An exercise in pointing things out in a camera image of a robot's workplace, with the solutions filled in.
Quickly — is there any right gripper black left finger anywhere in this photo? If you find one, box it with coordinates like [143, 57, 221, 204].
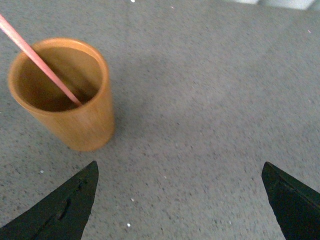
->
[0, 161, 99, 240]

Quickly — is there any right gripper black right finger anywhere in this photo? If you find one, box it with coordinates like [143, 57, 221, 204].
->
[261, 161, 320, 240]

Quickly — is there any pink chopstick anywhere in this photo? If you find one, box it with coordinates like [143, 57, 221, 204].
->
[0, 15, 82, 106]

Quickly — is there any bamboo chopstick holder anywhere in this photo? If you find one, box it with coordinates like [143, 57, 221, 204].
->
[8, 37, 115, 152]

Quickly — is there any white curtain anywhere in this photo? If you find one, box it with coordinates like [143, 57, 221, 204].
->
[226, 0, 320, 12]

